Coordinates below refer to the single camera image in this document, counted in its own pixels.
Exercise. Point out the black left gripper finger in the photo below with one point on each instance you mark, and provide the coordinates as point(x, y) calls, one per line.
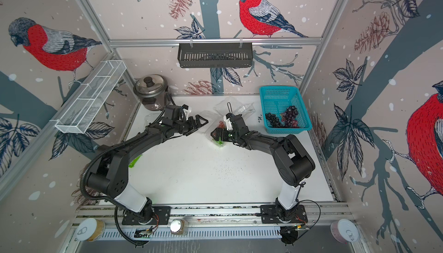
point(198, 120)
point(197, 127)

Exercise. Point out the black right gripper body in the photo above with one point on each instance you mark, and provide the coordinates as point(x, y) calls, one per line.
point(236, 136)

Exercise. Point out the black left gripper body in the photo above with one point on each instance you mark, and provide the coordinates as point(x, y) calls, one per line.
point(183, 127)

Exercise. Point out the green grape bunch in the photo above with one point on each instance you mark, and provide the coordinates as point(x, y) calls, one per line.
point(219, 143)

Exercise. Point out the clear clamshell container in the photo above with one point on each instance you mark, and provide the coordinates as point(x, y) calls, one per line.
point(213, 123)
point(234, 106)
point(153, 118)

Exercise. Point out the red grape bunch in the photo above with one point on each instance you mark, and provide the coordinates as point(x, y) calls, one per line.
point(222, 125)

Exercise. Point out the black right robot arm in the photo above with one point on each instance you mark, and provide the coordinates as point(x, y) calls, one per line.
point(292, 160)

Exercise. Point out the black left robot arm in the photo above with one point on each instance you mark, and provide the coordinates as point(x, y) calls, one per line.
point(106, 177)

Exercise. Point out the black grape bunch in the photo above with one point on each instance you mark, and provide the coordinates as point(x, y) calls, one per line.
point(273, 120)

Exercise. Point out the silver rice cooker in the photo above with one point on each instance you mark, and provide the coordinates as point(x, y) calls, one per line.
point(151, 90)

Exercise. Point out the dark purple grape bunch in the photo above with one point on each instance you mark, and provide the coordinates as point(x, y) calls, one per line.
point(288, 117)

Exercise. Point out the green snack packet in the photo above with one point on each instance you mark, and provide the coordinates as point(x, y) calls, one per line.
point(134, 161)

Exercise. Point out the small round silver light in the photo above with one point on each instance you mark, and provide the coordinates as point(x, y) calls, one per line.
point(178, 226)

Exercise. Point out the white tape roll left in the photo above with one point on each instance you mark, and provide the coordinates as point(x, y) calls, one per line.
point(90, 229)

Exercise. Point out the white tape roll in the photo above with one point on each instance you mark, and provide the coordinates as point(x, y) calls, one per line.
point(90, 229)
point(344, 231)

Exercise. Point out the white tape roll right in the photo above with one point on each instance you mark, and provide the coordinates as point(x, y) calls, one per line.
point(344, 231)

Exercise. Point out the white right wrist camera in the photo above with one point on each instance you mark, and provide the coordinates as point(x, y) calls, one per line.
point(228, 123)

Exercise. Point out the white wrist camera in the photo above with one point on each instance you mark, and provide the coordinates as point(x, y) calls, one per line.
point(186, 109)
point(228, 123)

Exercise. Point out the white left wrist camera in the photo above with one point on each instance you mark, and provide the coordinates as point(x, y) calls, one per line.
point(186, 109)

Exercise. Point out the black hanging wire basket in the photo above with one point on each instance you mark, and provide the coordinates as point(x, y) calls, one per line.
point(215, 55)

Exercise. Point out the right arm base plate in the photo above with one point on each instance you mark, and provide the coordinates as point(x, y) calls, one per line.
point(276, 214)

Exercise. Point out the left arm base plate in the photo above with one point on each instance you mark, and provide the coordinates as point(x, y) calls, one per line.
point(152, 215)

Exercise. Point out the white wire mesh shelf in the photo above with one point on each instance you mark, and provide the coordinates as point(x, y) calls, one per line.
point(94, 93)

